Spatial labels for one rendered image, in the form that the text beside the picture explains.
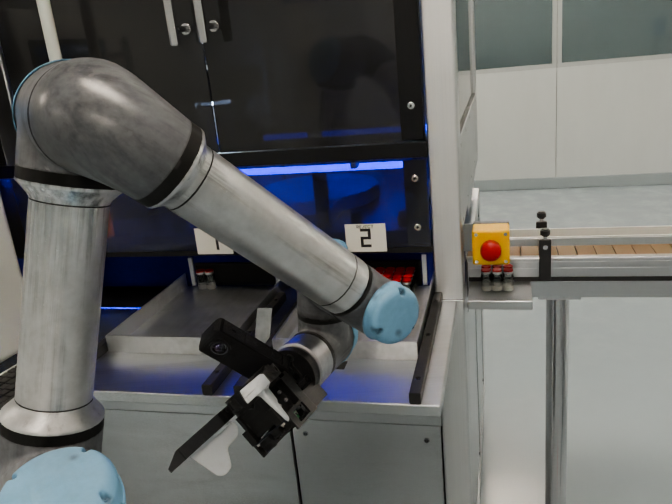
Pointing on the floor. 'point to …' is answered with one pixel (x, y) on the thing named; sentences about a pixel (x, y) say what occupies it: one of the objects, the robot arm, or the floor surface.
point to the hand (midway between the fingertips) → (200, 433)
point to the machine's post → (448, 232)
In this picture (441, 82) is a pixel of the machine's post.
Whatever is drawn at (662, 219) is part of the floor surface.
